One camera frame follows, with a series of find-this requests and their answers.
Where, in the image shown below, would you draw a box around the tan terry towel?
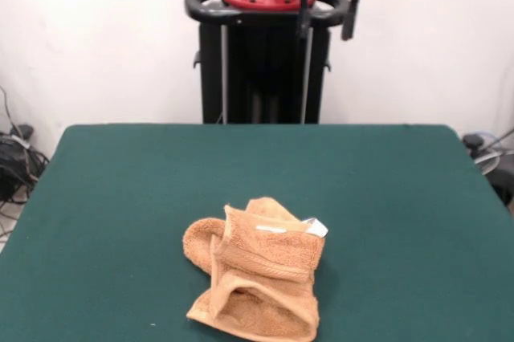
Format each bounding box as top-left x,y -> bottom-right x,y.
182,196 -> 329,342

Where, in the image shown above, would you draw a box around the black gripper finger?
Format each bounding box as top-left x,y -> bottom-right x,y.
299,0 -> 314,40
341,0 -> 363,42

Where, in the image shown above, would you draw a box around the dark green table cloth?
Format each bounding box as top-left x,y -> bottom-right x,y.
0,124 -> 514,342

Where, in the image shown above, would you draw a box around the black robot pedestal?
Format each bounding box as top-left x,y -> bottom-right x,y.
184,0 -> 350,124

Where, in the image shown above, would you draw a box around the tangled black cables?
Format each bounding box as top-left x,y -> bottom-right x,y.
0,84 -> 51,238

